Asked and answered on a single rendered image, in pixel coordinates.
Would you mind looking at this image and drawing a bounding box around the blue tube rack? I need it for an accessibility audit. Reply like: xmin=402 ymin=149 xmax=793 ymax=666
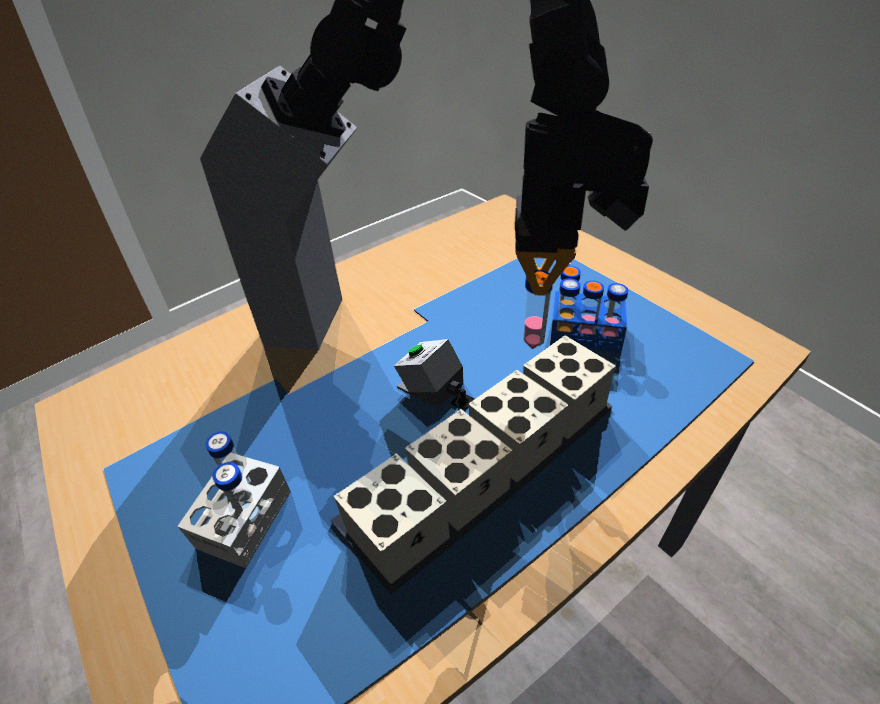
xmin=550 ymin=291 xmax=627 ymax=353

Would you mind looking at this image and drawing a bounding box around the beige bucket adapter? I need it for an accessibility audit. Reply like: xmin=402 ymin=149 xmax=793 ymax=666
xmin=468 ymin=370 xmax=568 ymax=482
xmin=523 ymin=336 xmax=615 ymax=439
xmin=334 ymin=454 xmax=450 ymax=584
xmin=405 ymin=409 xmax=512 ymax=531

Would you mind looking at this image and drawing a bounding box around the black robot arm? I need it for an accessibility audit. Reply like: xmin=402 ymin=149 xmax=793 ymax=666
xmin=261 ymin=0 xmax=653 ymax=231

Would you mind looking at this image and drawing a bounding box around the blue flat mat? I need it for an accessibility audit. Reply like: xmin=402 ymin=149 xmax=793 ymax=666
xmin=104 ymin=258 xmax=754 ymax=704

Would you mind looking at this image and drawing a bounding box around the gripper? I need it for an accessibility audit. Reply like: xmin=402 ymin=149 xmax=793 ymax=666
xmin=514 ymin=170 xmax=579 ymax=296

